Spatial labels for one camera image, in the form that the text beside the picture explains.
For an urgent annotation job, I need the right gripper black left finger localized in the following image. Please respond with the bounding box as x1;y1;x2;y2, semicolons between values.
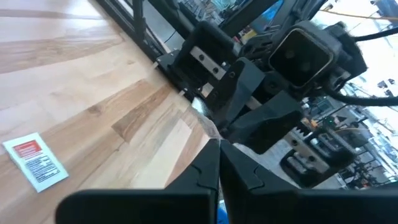
55;139;221;224

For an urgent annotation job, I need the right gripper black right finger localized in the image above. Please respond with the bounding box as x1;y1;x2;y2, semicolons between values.
220;139;398;224

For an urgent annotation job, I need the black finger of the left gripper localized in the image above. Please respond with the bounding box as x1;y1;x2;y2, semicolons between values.
228;90;304;155
213;58;267;126

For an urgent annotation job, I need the monitor with blue screen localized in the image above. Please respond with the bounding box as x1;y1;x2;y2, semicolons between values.
250;0;285;34

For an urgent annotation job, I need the white packet red print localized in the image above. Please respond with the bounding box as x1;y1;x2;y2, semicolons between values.
2;132;70;194

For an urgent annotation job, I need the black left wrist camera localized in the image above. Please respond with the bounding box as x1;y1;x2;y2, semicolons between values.
267;21;336;91

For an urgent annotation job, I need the black aluminium table frame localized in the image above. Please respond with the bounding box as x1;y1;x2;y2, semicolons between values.
95;0;175;63

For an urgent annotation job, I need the black left camera cable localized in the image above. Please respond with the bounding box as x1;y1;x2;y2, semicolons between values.
322;26;398;107

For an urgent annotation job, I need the yellow cable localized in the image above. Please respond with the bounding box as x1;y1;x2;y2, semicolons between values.
320;8;398;22

